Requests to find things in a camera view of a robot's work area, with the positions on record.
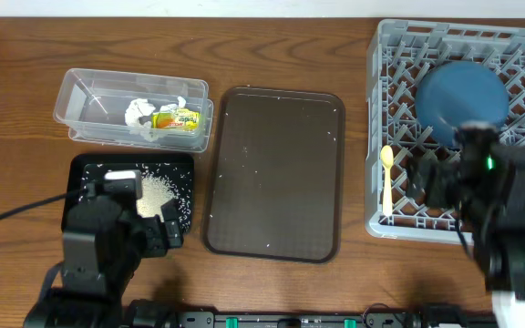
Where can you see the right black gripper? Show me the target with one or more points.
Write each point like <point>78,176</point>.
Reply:
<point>442,175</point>

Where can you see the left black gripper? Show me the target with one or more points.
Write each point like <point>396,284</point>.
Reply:
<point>159,241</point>

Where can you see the yellow plastic spoon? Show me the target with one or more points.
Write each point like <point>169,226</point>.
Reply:
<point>387,161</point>

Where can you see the dark blue plate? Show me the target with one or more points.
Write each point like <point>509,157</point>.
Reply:
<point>460,93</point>

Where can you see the green yellow snack wrapper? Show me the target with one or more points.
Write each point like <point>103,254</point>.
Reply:
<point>181,119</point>

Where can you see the white tissue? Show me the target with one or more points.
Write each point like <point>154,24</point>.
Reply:
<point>148,120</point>

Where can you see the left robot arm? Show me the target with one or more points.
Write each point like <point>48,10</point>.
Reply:
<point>104,240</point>

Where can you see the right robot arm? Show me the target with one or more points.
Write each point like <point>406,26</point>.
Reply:
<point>486,187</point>

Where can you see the grey dishwasher rack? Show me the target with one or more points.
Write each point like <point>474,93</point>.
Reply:
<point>400,54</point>

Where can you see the clear plastic waste bin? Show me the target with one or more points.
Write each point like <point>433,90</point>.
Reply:
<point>92,103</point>

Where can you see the pile of white rice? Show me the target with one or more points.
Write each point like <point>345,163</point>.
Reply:
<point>160,182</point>

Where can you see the black tray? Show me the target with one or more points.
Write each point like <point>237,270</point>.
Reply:
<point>80,161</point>

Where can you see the brown serving tray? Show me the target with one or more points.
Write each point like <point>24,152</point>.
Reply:
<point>276,182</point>

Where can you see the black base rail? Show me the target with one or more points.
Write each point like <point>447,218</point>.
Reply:
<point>290,320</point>

